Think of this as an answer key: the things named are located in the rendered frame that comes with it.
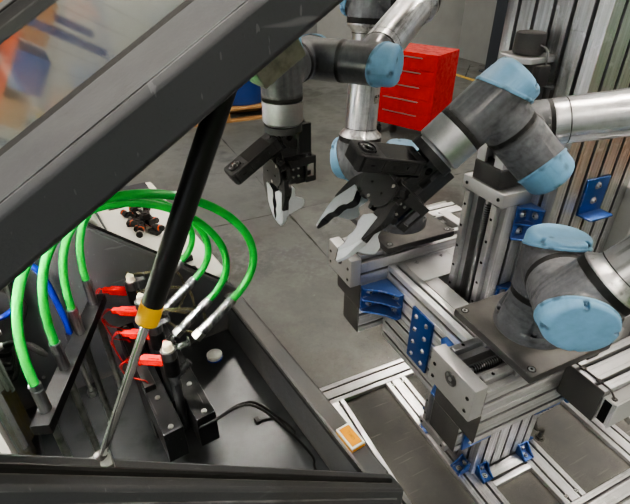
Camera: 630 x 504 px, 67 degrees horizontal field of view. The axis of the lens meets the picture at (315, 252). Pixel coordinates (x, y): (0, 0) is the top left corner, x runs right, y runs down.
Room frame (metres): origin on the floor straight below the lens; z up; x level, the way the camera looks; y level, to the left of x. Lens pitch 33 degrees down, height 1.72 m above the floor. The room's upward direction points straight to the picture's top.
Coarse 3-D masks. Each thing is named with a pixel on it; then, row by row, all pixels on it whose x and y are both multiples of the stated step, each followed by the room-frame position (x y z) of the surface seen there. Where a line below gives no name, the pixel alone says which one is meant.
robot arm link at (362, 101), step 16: (352, 0) 1.27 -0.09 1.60; (368, 0) 1.25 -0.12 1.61; (384, 0) 1.24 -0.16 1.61; (352, 16) 1.27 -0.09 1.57; (368, 16) 1.25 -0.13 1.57; (352, 32) 1.30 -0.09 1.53; (352, 96) 1.26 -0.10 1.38; (368, 96) 1.25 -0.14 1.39; (352, 112) 1.25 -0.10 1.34; (368, 112) 1.24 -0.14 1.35; (352, 128) 1.25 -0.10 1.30; (368, 128) 1.24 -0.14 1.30; (336, 144) 1.27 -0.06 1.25; (336, 160) 1.24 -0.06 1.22; (336, 176) 1.26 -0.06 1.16; (352, 176) 1.22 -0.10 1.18
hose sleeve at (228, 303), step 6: (228, 300) 0.66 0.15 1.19; (222, 306) 0.66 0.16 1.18; (228, 306) 0.66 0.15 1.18; (216, 312) 0.65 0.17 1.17; (222, 312) 0.65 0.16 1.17; (210, 318) 0.65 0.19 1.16; (216, 318) 0.65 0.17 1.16; (204, 324) 0.64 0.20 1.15; (210, 324) 0.64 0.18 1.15; (204, 330) 0.63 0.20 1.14
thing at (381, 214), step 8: (392, 200) 0.61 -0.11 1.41; (384, 208) 0.61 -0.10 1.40; (392, 208) 0.60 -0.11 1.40; (384, 216) 0.59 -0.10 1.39; (392, 216) 0.60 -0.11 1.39; (376, 224) 0.59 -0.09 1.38; (384, 224) 0.60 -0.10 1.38; (368, 232) 0.59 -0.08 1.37; (376, 232) 0.59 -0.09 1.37; (368, 240) 0.59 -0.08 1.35
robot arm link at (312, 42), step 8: (304, 40) 0.93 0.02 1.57; (312, 40) 0.94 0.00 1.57; (320, 40) 0.94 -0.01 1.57; (328, 40) 0.93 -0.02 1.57; (336, 40) 0.93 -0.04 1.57; (312, 48) 0.92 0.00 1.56; (320, 48) 0.92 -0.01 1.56; (328, 48) 0.91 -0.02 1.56; (312, 56) 0.91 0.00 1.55; (320, 56) 0.91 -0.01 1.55; (328, 56) 0.91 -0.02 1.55; (312, 64) 0.90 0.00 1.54; (320, 64) 0.91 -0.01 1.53; (328, 64) 0.90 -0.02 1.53; (312, 72) 0.91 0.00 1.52; (320, 72) 0.91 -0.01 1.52; (328, 72) 0.91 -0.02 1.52; (320, 80) 0.94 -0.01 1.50; (328, 80) 0.92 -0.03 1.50; (336, 80) 0.91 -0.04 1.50
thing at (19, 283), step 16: (128, 192) 0.60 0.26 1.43; (144, 192) 0.61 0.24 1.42; (160, 192) 0.62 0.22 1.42; (208, 208) 0.65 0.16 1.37; (224, 208) 0.68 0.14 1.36; (240, 224) 0.68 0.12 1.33; (256, 256) 0.69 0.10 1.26; (16, 288) 0.51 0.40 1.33; (240, 288) 0.68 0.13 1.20; (16, 304) 0.50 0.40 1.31; (16, 320) 0.50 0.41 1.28; (16, 336) 0.49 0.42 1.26; (32, 368) 0.50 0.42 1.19; (32, 384) 0.49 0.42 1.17
